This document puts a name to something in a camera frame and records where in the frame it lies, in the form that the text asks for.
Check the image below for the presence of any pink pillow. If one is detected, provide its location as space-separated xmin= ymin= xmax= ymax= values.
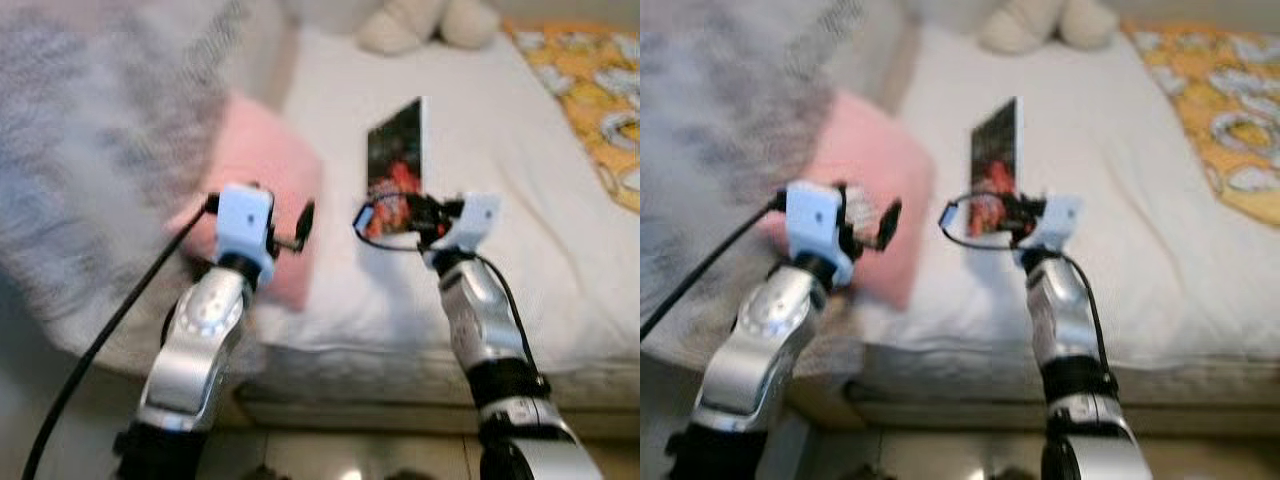
xmin=165 ymin=92 xmax=324 ymax=313
xmin=760 ymin=88 xmax=938 ymax=311

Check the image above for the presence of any dark cover book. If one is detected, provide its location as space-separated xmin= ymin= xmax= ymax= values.
xmin=366 ymin=96 xmax=429 ymax=239
xmin=970 ymin=96 xmax=1023 ymax=239

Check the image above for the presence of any white bedsheet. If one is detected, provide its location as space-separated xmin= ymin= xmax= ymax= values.
xmin=855 ymin=25 xmax=1280 ymax=361
xmin=245 ymin=25 xmax=641 ymax=351

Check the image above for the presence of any grey patterned white blanket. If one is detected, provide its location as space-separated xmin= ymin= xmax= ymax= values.
xmin=0 ymin=0 xmax=291 ymax=376
xmin=640 ymin=0 xmax=901 ymax=376

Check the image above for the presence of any cream plush toy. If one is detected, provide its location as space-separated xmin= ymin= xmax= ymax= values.
xmin=355 ymin=0 xmax=501 ymax=56
xmin=975 ymin=0 xmax=1119 ymax=56

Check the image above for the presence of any beige bed base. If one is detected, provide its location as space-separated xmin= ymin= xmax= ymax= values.
xmin=235 ymin=395 xmax=641 ymax=441
xmin=790 ymin=400 xmax=1280 ymax=441

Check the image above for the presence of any yellow patterned blanket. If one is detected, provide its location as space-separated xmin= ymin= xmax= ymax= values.
xmin=1125 ymin=22 xmax=1280 ymax=229
xmin=505 ymin=22 xmax=641 ymax=216

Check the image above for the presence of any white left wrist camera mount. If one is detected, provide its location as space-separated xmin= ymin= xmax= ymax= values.
xmin=215 ymin=183 xmax=278 ymax=286
xmin=785 ymin=180 xmax=859 ymax=286

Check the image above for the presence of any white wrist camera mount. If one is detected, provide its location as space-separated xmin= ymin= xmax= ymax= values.
xmin=432 ymin=193 xmax=503 ymax=253
xmin=1025 ymin=195 xmax=1086 ymax=251
xmin=785 ymin=180 xmax=859 ymax=286
xmin=215 ymin=183 xmax=278 ymax=286

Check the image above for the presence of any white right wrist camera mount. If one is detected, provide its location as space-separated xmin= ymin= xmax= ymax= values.
xmin=1025 ymin=195 xmax=1086 ymax=251
xmin=432 ymin=193 xmax=503 ymax=253

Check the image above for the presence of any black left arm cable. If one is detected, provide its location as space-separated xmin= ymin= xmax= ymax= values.
xmin=22 ymin=195 xmax=223 ymax=480
xmin=640 ymin=195 xmax=791 ymax=341

